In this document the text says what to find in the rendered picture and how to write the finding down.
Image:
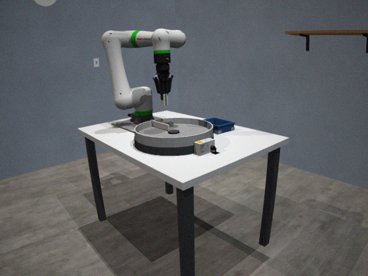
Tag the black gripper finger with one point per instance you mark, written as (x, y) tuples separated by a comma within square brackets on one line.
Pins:
[(167, 87), (160, 88)]

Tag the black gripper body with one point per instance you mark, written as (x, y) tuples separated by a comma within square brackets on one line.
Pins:
[(162, 69)]

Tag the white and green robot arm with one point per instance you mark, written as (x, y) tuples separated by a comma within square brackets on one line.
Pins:
[(139, 98)]

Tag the blue crate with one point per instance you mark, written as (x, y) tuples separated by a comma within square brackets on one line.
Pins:
[(220, 125)]

